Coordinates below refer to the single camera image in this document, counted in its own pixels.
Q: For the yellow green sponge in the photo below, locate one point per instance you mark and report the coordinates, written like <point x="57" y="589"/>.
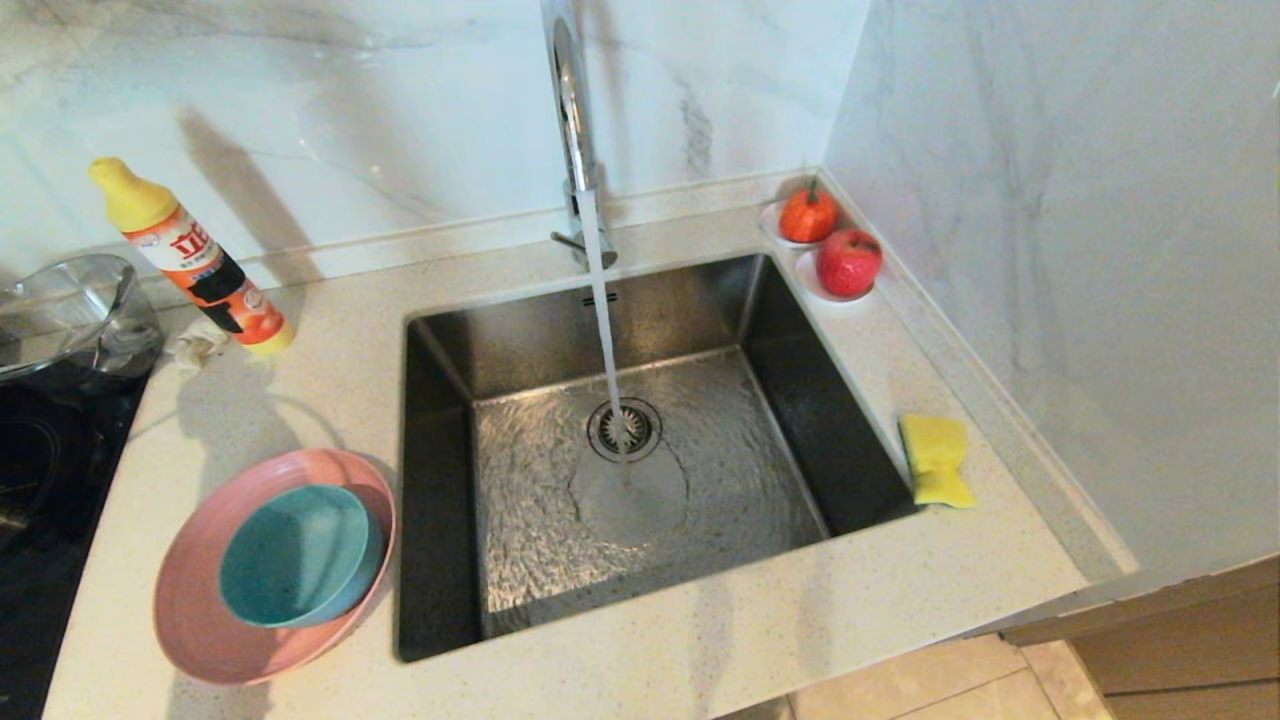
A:
<point x="935" y="445"/>

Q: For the yellow-capped dish soap bottle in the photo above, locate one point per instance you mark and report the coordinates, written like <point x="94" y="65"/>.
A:
<point x="195" y="265"/>

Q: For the metal sink drain strainer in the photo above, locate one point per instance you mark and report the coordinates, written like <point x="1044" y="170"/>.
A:
<point x="648" y="432"/>

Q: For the stainless steel sink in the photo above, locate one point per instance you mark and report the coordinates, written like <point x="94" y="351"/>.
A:
<point x="720" y="500"/>

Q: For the small white dish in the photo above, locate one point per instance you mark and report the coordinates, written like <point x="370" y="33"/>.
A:
<point x="805" y="280"/>
<point x="770" y="228"/>

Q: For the orange red tomato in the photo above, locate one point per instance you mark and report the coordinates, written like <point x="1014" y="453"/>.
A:
<point x="808" y="215"/>

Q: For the red apple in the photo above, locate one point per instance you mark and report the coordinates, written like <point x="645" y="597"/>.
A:
<point x="848" y="262"/>

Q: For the chrome faucet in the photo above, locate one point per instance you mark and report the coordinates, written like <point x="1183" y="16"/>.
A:
<point x="570" y="120"/>

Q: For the teal bowl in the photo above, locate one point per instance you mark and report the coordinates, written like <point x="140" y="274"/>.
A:
<point x="300" y="555"/>

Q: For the crumpled white paper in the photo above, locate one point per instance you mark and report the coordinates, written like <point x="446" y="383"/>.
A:
<point x="200" y="345"/>

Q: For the pink plate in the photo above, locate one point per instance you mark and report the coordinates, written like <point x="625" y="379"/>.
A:
<point x="190" y="590"/>

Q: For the clear glass bowl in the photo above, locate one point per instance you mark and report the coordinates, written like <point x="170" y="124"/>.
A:
<point x="70" y="310"/>

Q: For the light wooden cabinet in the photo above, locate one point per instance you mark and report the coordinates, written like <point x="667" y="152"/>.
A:
<point x="1180" y="650"/>

